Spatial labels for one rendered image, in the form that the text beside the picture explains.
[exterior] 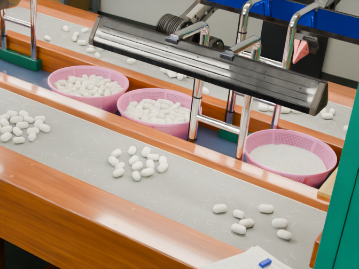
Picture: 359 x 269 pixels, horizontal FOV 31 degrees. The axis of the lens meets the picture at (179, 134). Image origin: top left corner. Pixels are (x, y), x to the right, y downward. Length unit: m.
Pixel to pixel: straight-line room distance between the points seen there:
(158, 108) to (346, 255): 1.13
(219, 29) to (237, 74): 3.11
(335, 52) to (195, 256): 3.06
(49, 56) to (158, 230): 1.15
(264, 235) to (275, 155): 0.40
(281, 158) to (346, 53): 2.48
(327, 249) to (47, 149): 0.96
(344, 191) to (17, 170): 0.91
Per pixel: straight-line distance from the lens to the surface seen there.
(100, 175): 1.68
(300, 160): 1.89
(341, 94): 2.32
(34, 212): 1.59
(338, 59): 4.32
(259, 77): 1.46
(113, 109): 2.13
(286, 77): 1.45
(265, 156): 1.87
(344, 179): 1.00
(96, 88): 2.16
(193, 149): 1.79
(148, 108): 2.07
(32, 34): 2.43
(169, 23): 2.79
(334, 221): 1.04
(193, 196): 1.63
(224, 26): 4.56
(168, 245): 1.41
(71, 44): 2.56
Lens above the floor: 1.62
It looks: 27 degrees down
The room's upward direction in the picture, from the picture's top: 6 degrees clockwise
